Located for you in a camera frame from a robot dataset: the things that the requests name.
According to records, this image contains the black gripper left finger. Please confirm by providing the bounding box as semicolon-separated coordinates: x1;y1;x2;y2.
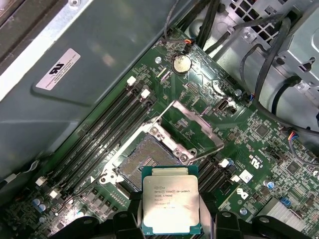
49;191;143;239

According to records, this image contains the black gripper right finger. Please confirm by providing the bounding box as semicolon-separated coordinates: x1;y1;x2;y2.
199;191;307;239

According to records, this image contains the CPU with silver top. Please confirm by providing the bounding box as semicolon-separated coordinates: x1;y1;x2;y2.
141;164;200;236

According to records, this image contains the wire locking lever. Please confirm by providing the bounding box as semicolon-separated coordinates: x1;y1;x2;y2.
148;100;176;125
55;174;105;218

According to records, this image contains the metal socket cover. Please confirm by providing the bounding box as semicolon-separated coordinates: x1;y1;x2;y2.
152;99;225;163

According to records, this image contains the RAM slot with white clips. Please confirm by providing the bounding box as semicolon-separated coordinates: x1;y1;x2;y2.
208;173;241;201
199;158;230;191
51;89;151;199
36;76;137;186

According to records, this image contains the RAM slot with black clips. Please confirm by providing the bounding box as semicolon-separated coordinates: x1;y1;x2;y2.
198;152;223;182
43;83;143;192
203;166;235;196
59;96;157;204

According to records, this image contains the CPU socket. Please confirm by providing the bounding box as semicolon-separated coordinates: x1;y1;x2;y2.
99;119;199;200

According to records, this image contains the white square sticker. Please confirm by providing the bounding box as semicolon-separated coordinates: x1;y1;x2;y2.
238;170;254;185

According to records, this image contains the internal USB port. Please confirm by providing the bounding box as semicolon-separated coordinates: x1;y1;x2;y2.
215;99;238;116

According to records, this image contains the green motherboard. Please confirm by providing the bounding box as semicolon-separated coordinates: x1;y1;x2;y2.
0;24;319;239

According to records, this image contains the coin cell battery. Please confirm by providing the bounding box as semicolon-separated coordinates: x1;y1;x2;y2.
172;54;192;75

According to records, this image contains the black PC case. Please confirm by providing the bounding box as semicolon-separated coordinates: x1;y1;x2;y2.
0;0;319;192

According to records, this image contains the white case label sticker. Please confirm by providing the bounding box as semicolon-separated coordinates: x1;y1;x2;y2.
35;48;81;91

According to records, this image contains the metal drive cage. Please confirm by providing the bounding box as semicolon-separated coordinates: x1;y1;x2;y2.
184;0;319;135

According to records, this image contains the thick black cable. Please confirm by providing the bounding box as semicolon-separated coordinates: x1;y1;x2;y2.
196;0;226;54
239;9;319;135

